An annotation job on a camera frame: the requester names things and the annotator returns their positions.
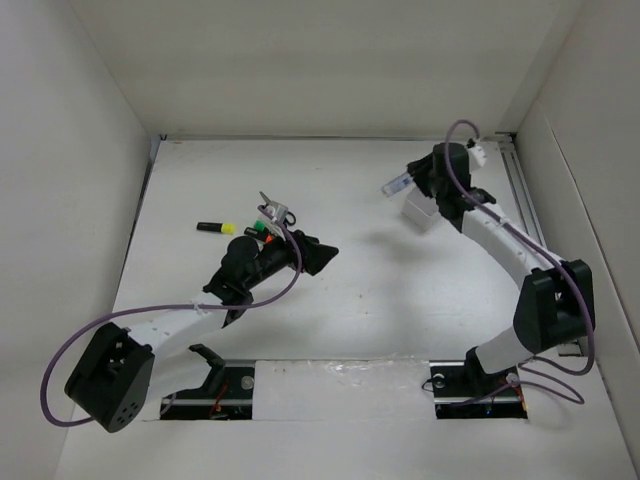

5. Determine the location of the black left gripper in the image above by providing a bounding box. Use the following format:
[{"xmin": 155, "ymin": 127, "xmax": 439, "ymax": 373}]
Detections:
[{"xmin": 243, "ymin": 224, "xmax": 336, "ymax": 290}]

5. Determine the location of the yellow cap black highlighter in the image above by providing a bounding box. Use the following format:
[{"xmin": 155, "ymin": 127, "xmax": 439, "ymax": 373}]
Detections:
[{"xmin": 196, "ymin": 222, "xmax": 235, "ymax": 235}]

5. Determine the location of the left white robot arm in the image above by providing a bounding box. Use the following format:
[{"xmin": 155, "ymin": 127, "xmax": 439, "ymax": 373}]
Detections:
[{"xmin": 64, "ymin": 230, "xmax": 339, "ymax": 433}]

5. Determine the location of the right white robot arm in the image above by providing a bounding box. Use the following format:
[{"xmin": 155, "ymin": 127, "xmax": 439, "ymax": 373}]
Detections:
[{"xmin": 407, "ymin": 143, "xmax": 595, "ymax": 397}]

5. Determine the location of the white divided container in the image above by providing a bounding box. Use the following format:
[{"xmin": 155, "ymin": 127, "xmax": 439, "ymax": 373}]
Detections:
[{"xmin": 401, "ymin": 187, "xmax": 440, "ymax": 232}]

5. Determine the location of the green cap black highlighter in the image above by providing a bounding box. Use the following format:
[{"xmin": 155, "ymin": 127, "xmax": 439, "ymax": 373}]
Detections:
[{"xmin": 244, "ymin": 220, "xmax": 269, "ymax": 241}]

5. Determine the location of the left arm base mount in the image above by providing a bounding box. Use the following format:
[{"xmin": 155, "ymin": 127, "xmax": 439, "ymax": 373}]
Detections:
[{"xmin": 159, "ymin": 344, "xmax": 256, "ymax": 421}]

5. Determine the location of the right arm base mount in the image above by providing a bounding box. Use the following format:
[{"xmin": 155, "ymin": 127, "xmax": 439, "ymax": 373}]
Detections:
[{"xmin": 422, "ymin": 355, "xmax": 528, "ymax": 420}]

